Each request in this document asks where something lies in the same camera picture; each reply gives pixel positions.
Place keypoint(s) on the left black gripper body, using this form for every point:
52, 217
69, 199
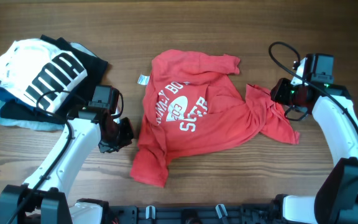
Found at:
123, 134

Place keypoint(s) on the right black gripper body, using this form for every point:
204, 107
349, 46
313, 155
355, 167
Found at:
279, 92

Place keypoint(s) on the red printed t-shirt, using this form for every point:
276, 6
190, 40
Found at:
191, 107

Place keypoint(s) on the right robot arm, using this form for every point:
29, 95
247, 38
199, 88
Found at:
337, 198

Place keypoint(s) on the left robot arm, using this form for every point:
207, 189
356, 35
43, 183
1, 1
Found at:
42, 198

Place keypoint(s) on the black folded garment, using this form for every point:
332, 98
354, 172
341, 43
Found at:
12, 114

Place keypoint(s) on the white folded shirt black letters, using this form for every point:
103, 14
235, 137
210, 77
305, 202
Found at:
39, 73

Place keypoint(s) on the dark blue folded garment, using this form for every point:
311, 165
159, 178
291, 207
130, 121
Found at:
7, 97

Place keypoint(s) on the light blue folded garment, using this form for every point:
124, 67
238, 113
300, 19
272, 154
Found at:
14, 113

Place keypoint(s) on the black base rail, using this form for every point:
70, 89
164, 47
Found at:
182, 214

